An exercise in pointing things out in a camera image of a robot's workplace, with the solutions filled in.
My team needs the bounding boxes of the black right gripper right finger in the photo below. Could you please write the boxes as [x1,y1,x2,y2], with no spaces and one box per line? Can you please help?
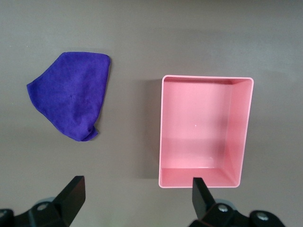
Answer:
[190,177,252,227]

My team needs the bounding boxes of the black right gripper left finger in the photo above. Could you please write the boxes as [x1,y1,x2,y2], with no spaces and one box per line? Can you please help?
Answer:
[14,175,86,227]

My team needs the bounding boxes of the purple microfibre cloth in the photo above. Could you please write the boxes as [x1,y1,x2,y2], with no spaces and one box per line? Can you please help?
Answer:
[26,52,112,142]

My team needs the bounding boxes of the pink plastic box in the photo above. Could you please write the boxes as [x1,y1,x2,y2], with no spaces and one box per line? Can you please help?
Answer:
[157,75,254,189]

